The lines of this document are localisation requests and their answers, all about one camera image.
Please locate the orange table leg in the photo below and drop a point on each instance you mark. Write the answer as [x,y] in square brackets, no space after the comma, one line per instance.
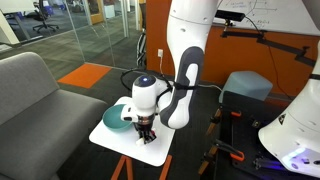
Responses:
[165,168]
[121,168]

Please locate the black stereo camera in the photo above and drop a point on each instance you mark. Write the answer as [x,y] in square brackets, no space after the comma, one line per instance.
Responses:
[230,15]

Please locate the white desk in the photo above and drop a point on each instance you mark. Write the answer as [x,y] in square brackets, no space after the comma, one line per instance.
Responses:
[10,20]

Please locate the black office chair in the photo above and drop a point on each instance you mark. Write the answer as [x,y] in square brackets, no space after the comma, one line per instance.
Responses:
[45,16]

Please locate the grey sofa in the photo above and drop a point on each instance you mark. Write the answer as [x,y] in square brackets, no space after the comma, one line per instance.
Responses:
[36,123]

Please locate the green bowl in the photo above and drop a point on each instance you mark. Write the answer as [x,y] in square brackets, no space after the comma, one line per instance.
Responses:
[115,120]

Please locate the small orange clamp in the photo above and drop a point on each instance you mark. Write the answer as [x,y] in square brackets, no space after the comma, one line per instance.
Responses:
[236,113]

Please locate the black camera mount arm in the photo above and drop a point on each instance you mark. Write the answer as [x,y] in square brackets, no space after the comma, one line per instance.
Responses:
[266,41]

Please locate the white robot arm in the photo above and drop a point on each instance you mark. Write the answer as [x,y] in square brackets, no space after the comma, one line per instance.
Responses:
[186,83]

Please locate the black work table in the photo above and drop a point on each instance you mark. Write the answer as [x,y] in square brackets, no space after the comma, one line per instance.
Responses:
[243,136]

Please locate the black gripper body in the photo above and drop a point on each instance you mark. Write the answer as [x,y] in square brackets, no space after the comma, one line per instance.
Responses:
[146,123]

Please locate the orange black clamp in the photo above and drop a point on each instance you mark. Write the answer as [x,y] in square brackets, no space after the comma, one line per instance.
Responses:
[233,152]

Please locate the white small table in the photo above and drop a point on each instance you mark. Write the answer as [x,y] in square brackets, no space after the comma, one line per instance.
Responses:
[110,138]

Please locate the white wall outlet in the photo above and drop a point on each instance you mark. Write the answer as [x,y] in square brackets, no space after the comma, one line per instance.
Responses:
[160,53]

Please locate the whiteboard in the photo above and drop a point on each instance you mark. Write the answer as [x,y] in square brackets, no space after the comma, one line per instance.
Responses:
[286,15]

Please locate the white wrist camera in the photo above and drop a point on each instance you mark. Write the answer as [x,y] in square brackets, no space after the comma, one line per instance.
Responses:
[128,115]

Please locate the glass partition wall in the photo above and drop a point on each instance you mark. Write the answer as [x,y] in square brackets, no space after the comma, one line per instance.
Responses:
[93,30]

